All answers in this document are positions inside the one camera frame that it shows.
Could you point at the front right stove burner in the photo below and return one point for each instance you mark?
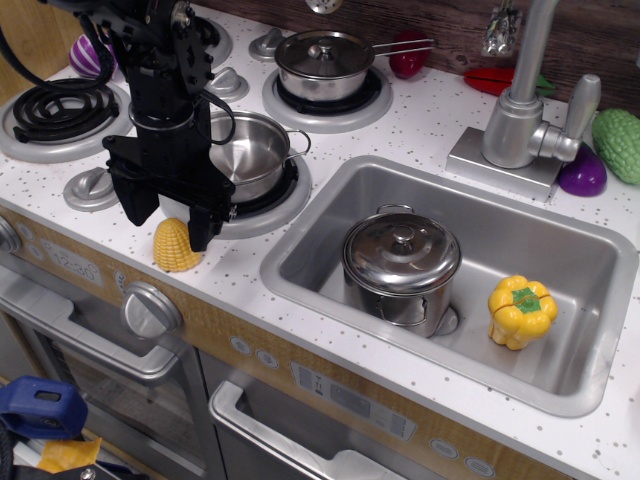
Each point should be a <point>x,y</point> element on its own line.
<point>275,209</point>

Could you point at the steel lidded saucepan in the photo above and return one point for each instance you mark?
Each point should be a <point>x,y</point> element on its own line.
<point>325,65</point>

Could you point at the purple toy eggplant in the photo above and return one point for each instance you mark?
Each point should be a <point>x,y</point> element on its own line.
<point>585,176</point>

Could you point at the dark red toy fruit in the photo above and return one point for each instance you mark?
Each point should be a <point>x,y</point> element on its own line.
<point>407,65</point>

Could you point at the silver dishwasher door handle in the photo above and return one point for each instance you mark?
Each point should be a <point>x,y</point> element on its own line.
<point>346,464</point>

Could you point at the large silver oven dial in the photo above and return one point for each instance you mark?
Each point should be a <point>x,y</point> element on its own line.
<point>147,312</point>

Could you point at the front silver stove knob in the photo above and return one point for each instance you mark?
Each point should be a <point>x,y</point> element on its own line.
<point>90,191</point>

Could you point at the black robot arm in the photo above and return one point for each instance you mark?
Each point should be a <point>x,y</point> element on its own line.
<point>164,60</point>

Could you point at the silver oven door handle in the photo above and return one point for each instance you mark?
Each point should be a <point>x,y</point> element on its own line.
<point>50,314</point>

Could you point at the back silver stove knob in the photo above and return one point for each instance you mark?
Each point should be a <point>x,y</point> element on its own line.
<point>263,48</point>

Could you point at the hanging silver utensil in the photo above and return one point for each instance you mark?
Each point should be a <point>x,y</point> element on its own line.
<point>501,33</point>

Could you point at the yellow toy corn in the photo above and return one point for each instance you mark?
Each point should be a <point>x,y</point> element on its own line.
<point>171,249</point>

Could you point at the purple white striped toy onion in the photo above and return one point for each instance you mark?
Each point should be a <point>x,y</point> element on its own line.
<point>83,58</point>

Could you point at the blue clamp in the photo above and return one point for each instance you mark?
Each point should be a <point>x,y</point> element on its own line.
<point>39,408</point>

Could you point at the middle silver stove knob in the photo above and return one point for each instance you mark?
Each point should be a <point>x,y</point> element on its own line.
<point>228,85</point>

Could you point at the steel pan with loop handles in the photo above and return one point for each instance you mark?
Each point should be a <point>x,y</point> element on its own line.
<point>254,158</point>

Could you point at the silver toy faucet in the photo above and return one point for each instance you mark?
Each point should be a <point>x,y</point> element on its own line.
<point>519,151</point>

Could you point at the yellow toy bell pepper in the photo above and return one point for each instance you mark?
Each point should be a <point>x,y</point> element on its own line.
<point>522,311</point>

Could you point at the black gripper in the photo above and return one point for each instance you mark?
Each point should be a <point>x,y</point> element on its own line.
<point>171,159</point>

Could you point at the yellow tape piece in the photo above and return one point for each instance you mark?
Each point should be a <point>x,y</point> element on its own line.
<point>62,455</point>

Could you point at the back right stove burner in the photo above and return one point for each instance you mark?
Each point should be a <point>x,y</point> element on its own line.
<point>363,108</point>

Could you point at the green bumpy toy vegetable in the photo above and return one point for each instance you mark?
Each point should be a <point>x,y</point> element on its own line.
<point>615,134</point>

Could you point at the front left black coil burner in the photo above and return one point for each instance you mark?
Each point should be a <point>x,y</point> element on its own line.
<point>45,127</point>

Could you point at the steel lidded pot in sink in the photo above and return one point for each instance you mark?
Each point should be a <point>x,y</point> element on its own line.
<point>399,266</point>

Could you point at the red toy carrot slice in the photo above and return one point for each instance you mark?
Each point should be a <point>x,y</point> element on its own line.
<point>494,80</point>

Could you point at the hanging silver strainer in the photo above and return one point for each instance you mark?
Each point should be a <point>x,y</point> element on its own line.
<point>324,7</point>

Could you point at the silver stove knob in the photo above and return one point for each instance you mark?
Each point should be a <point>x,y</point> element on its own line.
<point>90,191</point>
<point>263,48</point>
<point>228,85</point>

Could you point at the small silver edge dial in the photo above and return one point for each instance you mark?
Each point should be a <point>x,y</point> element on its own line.
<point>10,241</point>

